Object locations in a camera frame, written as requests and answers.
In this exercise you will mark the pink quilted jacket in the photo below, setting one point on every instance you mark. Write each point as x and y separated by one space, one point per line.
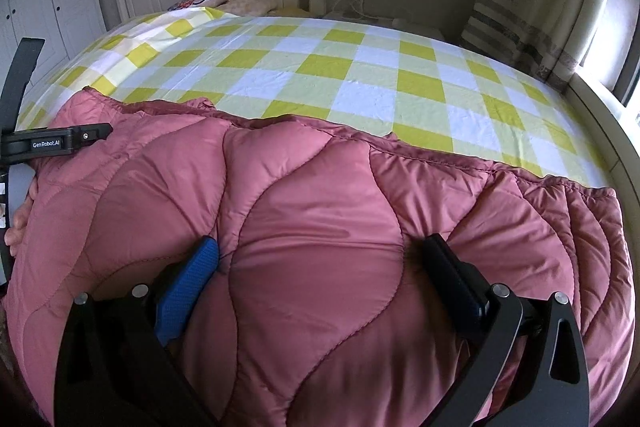
320 267

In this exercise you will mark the bed with yellow checked sheet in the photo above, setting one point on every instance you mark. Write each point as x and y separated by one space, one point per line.
350 72

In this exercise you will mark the dark framed window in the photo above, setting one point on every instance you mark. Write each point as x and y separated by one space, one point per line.
625 57

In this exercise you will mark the cream window sill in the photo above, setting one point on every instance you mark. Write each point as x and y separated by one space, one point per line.
605 122

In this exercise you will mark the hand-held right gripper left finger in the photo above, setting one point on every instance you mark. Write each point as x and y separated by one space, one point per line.
187 287

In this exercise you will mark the person's left hand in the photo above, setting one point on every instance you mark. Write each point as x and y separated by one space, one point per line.
20 222

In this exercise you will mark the yellow cloth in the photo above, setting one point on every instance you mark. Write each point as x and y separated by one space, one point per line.
290 12

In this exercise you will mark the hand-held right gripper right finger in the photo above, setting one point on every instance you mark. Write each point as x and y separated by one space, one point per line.
457 287

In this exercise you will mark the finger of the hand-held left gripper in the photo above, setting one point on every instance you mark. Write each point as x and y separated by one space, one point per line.
20 77

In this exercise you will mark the cream textured pillow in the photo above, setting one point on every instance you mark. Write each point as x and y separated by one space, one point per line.
252 2

